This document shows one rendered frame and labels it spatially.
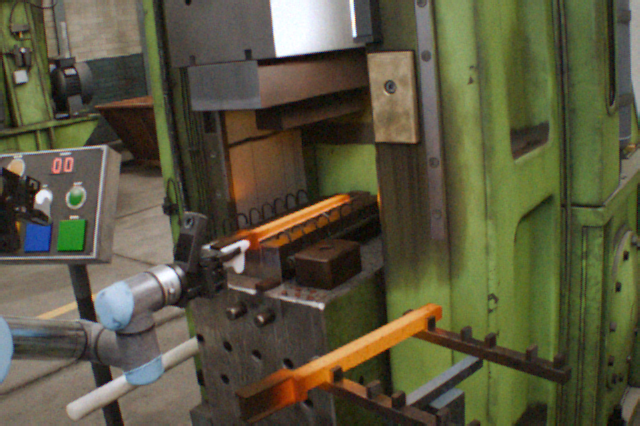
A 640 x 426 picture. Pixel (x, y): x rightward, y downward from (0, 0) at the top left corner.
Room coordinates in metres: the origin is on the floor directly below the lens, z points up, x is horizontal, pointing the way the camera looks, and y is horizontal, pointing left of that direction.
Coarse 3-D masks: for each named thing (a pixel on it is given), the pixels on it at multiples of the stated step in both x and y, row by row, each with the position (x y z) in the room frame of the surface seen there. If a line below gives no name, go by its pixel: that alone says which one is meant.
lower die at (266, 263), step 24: (336, 192) 1.71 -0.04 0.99; (360, 192) 1.65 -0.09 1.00; (312, 216) 1.47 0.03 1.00; (336, 216) 1.47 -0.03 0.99; (360, 216) 1.52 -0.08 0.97; (216, 240) 1.42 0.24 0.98; (264, 240) 1.33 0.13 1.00; (288, 240) 1.33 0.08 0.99; (312, 240) 1.38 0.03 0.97; (360, 240) 1.52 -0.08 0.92; (264, 264) 1.32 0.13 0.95
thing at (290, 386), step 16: (432, 304) 1.04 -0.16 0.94; (400, 320) 0.99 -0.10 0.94; (416, 320) 0.98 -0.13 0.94; (368, 336) 0.94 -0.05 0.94; (384, 336) 0.93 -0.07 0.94; (400, 336) 0.96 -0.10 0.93; (336, 352) 0.90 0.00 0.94; (352, 352) 0.89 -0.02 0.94; (368, 352) 0.91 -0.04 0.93; (304, 368) 0.86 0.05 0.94; (320, 368) 0.85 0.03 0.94; (256, 384) 0.80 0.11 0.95; (272, 384) 0.80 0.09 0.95; (288, 384) 0.82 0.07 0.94; (304, 384) 0.82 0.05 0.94; (240, 400) 0.78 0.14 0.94; (256, 400) 0.78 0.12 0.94; (272, 400) 0.80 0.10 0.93; (288, 400) 0.81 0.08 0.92; (240, 416) 0.78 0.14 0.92; (256, 416) 0.78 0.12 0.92
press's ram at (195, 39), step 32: (192, 0) 1.39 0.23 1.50; (224, 0) 1.33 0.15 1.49; (256, 0) 1.28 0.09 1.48; (288, 0) 1.30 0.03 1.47; (320, 0) 1.38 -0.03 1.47; (192, 32) 1.39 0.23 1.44; (224, 32) 1.34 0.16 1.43; (256, 32) 1.28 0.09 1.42; (288, 32) 1.29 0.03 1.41; (320, 32) 1.37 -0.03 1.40; (352, 32) 1.46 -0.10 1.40; (192, 64) 1.41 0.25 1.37
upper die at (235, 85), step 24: (360, 48) 1.57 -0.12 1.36; (192, 72) 1.40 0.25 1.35; (216, 72) 1.36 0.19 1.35; (240, 72) 1.32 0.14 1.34; (264, 72) 1.30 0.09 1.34; (288, 72) 1.36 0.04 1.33; (312, 72) 1.42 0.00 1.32; (336, 72) 1.49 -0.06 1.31; (360, 72) 1.57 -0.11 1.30; (192, 96) 1.41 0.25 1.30; (216, 96) 1.36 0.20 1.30; (240, 96) 1.32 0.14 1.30; (264, 96) 1.30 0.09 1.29; (288, 96) 1.35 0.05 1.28; (312, 96) 1.42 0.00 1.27
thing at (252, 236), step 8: (328, 200) 1.56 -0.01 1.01; (336, 200) 1.56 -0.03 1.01; (344, 200) 1.58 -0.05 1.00; (312, 208) 1.50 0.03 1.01; (320, 208) 1.51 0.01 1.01; (328, 208) 1.53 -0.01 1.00; (288, 216) 1.45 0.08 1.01; (296, 216) 1.44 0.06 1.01; (304, 216) 1.46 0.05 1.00; (272, 224) 1.39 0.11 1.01; (280, 224) 1.39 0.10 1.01; (288, 224) 1.41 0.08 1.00; (240, 232) 1.33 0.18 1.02; (248, 232) 1.32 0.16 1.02; (256, 232) 1.33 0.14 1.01; (264, 232) 1.35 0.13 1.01; (272, 232) 1.37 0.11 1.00; (224, 240) 1.29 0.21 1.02; (232, 240) 1.28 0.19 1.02; (240, 240) 1.29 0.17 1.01; (248, 240) 1.32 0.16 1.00; (256, 240) 1.32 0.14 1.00; (216, 248) 1.25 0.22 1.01; (248, 248) 1.31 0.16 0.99; (256, 248) 1.31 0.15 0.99
